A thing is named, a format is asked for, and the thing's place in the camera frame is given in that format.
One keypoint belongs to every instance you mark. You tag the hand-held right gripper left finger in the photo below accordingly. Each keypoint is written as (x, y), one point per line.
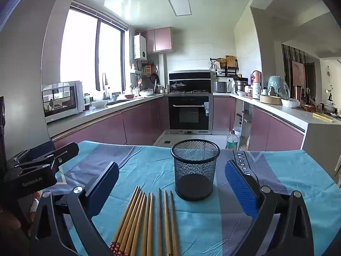
(106, 181)

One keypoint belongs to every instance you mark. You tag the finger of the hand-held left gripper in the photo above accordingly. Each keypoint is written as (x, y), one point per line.
(42, 148)
(66, 150)

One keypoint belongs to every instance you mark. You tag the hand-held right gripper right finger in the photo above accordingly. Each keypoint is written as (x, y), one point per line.
(239, 189)

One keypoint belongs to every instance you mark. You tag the black mesh utensil holder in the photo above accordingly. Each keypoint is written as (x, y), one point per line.
(194, 192)

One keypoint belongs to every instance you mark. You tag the bundle of wooden chopsticks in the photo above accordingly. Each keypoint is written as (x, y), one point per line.
(133, 218)

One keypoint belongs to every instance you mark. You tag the person's left hand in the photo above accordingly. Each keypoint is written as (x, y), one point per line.
(12, 224)

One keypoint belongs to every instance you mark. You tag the blue striped tablecloth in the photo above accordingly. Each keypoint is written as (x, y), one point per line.
(207, 218)

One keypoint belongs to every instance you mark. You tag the long pink base cabinets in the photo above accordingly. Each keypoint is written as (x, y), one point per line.
(106, 128)

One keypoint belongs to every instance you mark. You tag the cooking oil bottle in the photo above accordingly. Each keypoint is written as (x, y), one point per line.
(231, 141)

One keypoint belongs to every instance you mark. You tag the white countertop oven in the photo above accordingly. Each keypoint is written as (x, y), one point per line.
(61, 101)

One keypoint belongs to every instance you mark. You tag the glass jar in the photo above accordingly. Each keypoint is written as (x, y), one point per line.
(87, 99)

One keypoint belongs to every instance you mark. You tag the large white bowl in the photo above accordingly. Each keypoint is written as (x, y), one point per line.
(100, 104)

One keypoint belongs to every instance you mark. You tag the pink peninsula cabinets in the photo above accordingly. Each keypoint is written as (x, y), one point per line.
(274, 130)

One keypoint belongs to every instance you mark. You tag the narrow pink base cabinet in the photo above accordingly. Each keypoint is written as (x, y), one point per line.
(223, 112)

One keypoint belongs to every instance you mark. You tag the pink bowl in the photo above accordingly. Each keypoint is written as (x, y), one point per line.
(129, 96)

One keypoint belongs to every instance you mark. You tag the black built-in oven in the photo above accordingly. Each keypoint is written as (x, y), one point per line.
(189, 114)

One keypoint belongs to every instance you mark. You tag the round beige container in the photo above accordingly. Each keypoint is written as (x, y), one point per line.
(270, 100)

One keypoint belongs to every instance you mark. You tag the white shallow bowl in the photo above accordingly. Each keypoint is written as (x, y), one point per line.
(146, 93)

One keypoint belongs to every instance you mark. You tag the white plastic bag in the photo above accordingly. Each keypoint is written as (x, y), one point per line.
(290, 103)

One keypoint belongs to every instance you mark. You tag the white plastic bottle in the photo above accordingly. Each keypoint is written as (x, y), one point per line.
(256, 90)

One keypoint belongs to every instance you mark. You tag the stainless steel pot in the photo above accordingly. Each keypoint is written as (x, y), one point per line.
(239, 86)

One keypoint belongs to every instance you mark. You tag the silver countertop appliance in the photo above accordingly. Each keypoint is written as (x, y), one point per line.
(220, 86)

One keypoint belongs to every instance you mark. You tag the large kitchen window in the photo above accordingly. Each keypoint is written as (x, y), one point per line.
(80, 45)

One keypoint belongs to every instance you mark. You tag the purple cup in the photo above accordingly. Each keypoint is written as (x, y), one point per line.
(250, 80)

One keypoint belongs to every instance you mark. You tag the green plastic bag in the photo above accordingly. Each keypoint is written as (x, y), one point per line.
(278, 85)

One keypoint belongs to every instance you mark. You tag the flat yellow box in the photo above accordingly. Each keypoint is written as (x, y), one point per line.
(323, 116)

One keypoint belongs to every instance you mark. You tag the pink thermos jug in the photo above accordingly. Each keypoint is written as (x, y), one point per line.
(257, 78)

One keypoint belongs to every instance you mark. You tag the brown tumbler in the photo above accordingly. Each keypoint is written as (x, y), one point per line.
(297, 93)

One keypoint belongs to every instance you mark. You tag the hanging black frying pan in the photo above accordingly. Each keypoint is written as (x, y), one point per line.
(155, 78)

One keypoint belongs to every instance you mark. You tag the pot with glass lid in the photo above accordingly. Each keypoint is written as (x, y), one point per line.
(178, 85)

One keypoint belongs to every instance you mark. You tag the black range hood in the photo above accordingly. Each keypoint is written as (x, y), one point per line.
(189, 76)

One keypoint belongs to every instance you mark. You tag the white vertical pipe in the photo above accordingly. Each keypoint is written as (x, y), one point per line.
(162, 66)

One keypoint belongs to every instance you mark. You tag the wooden cutting board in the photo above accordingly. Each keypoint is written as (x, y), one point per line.
(230, 61)

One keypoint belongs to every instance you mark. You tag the dark slatted partition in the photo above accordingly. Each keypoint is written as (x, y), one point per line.
(286, 64)

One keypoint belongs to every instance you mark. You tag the square ceiling light panel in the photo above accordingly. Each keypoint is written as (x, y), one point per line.
(179, 6)

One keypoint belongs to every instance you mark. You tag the black wall rack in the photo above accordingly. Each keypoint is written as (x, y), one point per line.
(226, 70)

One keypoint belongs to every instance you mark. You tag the white wall water heater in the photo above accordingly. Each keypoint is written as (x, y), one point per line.
(140, 46)

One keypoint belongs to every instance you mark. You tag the pink wall cabinet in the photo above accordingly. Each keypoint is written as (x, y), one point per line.
(159, 40)

